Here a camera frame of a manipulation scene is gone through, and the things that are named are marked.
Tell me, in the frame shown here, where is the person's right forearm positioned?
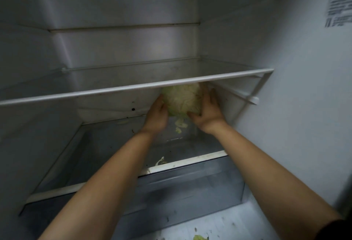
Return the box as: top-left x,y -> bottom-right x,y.
212,122 -> 343,240

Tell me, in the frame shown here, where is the clear crisper drawer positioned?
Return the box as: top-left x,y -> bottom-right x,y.
19,156 -> 246,240

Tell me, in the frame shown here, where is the person's right hand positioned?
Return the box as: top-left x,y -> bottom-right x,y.
187,85 -> 229,135

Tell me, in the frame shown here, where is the pale green cabbage head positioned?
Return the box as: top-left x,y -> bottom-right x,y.
161,83 -> 207,118

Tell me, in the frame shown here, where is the black sleeve cuff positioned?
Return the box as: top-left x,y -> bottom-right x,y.
315,219 -> 352,240

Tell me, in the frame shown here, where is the white refrigerator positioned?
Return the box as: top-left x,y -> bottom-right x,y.
0,0 -> 352,240

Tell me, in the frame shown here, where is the glass fridge shelf white trim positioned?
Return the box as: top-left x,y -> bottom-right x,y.
0,57 -> 274,107
25,116 -> 229,204

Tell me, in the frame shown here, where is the person's left hand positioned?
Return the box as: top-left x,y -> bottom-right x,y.
142,94 -> 169,136

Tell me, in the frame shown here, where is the person's left forearm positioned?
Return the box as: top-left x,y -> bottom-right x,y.
38,129 -> 155,240

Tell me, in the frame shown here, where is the printed label sticker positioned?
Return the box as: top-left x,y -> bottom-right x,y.
324,0 -> 352,28

